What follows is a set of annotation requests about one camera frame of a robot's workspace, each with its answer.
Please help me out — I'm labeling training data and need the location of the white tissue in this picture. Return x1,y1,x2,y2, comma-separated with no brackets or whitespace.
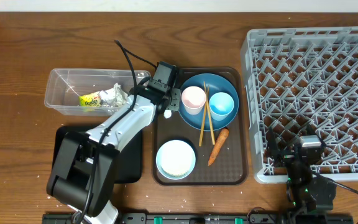
163,110,172,119
99,83,128,107

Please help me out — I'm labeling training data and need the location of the yellow snack wrapper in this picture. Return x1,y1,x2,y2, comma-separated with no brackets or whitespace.
78,91,101,107

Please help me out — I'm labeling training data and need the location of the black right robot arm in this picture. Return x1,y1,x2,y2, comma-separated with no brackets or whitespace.
266,126,336,223

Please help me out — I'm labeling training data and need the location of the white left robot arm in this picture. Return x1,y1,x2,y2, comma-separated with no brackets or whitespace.
47,62,180,223

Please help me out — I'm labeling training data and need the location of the grey dishwasher rack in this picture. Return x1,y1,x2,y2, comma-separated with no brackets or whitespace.
241,27,358,184

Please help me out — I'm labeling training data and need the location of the pink cup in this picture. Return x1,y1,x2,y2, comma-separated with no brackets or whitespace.
181,86,206,115

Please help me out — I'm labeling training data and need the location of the wooden chopstick left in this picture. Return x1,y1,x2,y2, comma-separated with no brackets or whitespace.
198,83,208,147

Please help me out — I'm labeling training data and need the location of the orange carrot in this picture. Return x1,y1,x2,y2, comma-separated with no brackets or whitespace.
208,128,229,166

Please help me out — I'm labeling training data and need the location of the dark blue plate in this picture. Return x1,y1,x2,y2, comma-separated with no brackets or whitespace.
180,73,239,131

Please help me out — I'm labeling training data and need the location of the light blue cup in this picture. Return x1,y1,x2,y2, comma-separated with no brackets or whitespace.
209,92,234,121

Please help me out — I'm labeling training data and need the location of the light blue rice bowl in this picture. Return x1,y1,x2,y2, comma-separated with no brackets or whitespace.
155,140,196,180

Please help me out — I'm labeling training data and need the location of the black tray bin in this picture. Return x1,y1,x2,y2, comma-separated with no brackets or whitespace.
47,125,142,188

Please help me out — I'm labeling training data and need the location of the clear plastic bin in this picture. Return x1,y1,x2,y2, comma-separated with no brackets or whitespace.
44,68,134,116

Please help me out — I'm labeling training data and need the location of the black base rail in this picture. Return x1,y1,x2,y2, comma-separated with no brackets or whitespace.
41,212,354,224

